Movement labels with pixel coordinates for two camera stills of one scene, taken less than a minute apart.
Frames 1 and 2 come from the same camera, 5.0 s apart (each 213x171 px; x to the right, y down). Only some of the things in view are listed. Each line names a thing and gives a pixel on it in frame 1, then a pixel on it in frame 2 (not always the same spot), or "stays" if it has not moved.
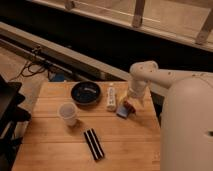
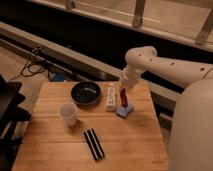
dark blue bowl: [85, 93] stays
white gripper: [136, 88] to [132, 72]
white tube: [111, 99] stays
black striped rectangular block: [94, 144] stays
